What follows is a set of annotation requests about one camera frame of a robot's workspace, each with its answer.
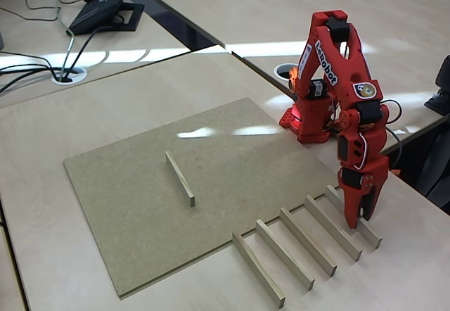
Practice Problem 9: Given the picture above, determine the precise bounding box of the orange table clamp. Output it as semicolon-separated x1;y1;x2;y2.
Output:
288;65;300;96

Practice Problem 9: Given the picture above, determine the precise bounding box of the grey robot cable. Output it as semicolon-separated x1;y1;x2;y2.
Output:
385;127;402;170

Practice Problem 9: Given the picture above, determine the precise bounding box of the dark phone cable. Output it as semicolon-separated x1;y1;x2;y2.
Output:
62;14;119;80

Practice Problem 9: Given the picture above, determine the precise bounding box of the green-grey cable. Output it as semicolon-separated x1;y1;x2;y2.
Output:
55;0;77;78

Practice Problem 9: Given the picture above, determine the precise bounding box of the black desk phone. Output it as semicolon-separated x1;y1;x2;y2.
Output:
67;0;146;37

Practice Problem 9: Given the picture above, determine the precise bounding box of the black thick cable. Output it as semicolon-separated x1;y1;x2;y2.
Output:
0;63;57;96
0;51;66;80

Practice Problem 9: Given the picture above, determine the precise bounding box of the brown fibreboard sheet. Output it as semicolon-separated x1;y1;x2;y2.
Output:
63;96;346;300

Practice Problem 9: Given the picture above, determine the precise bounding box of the white cable grommet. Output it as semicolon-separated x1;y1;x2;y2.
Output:
273;63;300;81
51;66;89;86

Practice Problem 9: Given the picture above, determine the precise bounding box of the thin grey cable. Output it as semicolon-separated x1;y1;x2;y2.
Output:
0;0;60;22

